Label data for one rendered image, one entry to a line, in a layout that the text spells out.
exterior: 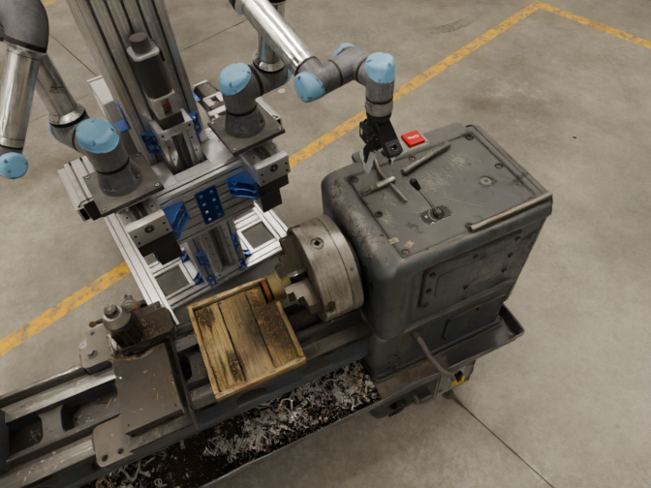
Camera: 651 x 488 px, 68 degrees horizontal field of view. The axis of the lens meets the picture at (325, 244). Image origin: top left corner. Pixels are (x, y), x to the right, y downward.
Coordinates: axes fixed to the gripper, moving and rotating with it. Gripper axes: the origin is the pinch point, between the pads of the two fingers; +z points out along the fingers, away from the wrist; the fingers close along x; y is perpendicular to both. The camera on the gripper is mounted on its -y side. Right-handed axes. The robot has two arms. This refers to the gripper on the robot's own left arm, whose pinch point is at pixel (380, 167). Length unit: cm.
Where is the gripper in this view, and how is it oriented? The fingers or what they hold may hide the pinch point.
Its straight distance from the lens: 149.7
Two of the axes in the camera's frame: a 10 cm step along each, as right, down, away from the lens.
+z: 0.6, 6.1, 7.9
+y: -4.1, -7.1, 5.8
